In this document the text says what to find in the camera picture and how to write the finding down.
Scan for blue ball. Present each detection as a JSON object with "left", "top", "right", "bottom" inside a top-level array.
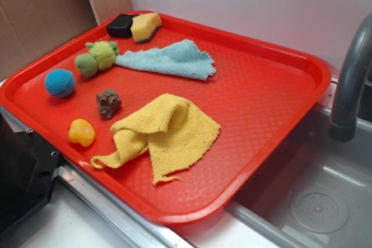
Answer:
[{"left": 44, "top": 69, "right": 75, "bottom": 98}]

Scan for brown rock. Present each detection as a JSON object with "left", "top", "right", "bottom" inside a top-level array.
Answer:
[{"left": 96, "top": 89, "right": 121, "bottom": 119}]

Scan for grey sink basin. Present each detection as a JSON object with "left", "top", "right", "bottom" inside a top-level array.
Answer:
[{"left": 171, "top": 105, "right": 372, "bottom": 248}]

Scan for red plastic tray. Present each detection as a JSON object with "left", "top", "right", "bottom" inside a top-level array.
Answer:
[{"left": 1, "top": 15, "right": 331, "bottom": 225}]

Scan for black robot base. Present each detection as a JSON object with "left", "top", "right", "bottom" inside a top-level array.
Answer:
[{"left": 1, "top": 116, "right": 61, "bottom": 235}]

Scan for yellow sponge with dark base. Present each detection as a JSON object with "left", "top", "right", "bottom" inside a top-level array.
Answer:
[{"left": 130, "top": 12, "right": 162, "bottom": 43}]

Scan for green plush toy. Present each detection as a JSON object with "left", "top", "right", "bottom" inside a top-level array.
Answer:
[{"left": 74, "top": 41, "right": 119, "bottom": 78}]

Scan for yellow orange plastic toy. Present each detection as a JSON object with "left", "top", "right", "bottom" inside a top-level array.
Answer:
[{"left": 68, "top": 118, "right": 95, "bottom": 147}]

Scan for light blue cloth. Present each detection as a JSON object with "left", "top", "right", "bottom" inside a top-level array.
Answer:
[{"left": 115, "top": 39, "right": 216, "bottom": 81}]

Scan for grey faucet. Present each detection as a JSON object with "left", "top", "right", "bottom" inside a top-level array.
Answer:
[{"left": 328, "top": 15, "right": 371, "bottom": 142}]

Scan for black block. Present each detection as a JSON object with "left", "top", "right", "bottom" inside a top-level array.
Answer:
[{"left": 106, "top": 14, "right": 136, "bottom": 38}]

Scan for brown cardboard panel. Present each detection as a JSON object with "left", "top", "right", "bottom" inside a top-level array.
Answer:
[{"left": 1, "top": 0, "right": 132, "bottom": 80}]

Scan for yellow cloth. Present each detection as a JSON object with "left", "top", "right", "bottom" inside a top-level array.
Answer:
[{"left": 91, "top": 94, "right": 221, "bottom": 185}]

